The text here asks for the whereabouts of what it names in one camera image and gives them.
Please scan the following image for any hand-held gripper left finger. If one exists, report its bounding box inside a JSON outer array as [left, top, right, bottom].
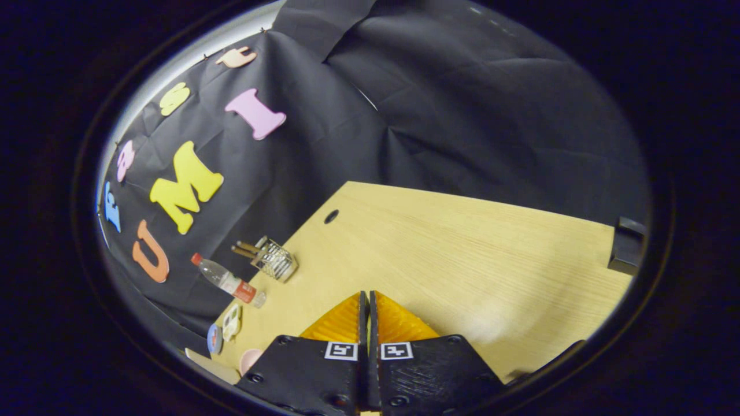
[[234, 291, 369, 416]]

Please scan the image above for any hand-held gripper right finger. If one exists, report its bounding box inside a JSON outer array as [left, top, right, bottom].
[[369, 291, 505, 416]]

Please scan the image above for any pink plate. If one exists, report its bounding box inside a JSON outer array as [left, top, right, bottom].
[[239, 348, 265, 375]]

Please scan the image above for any white divided tray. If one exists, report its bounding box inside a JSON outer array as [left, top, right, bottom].
[[223, 303, 243, 341]]

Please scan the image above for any white toaster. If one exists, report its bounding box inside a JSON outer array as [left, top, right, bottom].
[[184, 348, 241, 385]]

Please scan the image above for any metal mesh utensil holder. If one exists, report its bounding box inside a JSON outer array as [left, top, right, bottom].
[[251, 235, 299, 283]]

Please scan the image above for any clear plastic water bottle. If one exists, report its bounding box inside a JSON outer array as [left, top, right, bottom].
[[191, 252, 267, 309]]

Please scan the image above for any black box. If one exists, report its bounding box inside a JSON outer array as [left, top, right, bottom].
[[607, 217, 648, 276]]

